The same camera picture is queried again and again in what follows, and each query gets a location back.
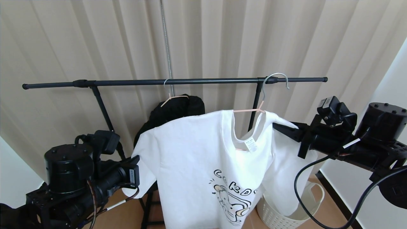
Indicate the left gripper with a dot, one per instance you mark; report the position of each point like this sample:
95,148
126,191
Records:
117,179

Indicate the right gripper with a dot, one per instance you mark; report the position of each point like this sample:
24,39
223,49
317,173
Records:
324,138

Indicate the pink clothes hanger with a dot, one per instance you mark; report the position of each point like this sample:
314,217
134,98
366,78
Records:
173,96
263,92

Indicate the white garment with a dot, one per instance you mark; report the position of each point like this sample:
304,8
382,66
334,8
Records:
190,159

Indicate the black shorts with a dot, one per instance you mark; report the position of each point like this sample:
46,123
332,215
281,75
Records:
171,111

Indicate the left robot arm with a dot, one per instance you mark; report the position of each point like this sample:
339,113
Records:
63,168

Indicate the white laundry basket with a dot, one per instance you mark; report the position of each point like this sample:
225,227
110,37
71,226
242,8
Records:
276,219

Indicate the black clothes rack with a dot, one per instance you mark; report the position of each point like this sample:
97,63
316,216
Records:
143,82

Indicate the thin metal curtain wand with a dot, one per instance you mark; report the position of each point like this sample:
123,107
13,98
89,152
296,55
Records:
167,47

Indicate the beige curtain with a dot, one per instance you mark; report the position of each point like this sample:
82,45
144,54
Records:
79,38

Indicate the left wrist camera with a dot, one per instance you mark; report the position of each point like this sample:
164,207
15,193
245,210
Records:
103,141

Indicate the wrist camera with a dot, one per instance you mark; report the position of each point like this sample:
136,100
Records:
103,141
334,109

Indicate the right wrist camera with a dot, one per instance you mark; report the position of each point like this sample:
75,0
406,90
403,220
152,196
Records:
334,109

